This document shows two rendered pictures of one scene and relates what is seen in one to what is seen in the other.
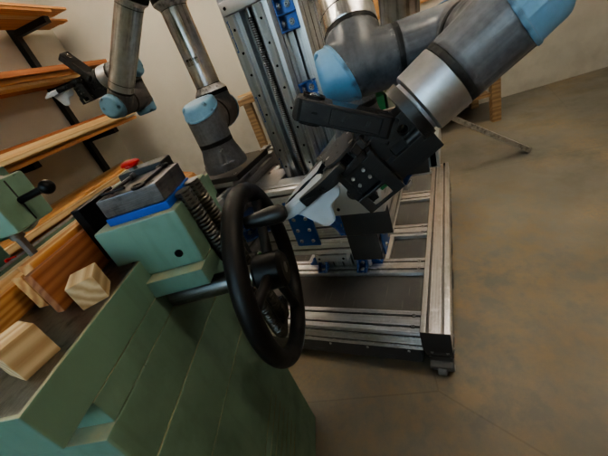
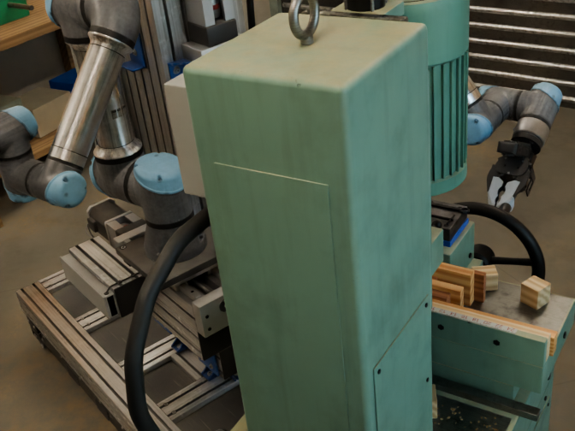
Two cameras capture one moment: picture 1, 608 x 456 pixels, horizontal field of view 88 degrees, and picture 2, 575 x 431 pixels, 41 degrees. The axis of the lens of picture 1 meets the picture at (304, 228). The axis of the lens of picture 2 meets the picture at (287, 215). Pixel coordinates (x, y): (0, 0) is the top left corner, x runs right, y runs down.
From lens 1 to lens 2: 171 cm
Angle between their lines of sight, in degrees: 57
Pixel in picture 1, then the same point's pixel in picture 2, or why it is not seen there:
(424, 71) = (540, 126)
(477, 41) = (551, 115)
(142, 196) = (462, 218)
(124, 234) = (459, 249)
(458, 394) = not seen: hidden behind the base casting
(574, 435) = not seen: hidden behind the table
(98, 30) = not seen: outside the picture
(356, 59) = (493, 121)
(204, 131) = (185, 200)
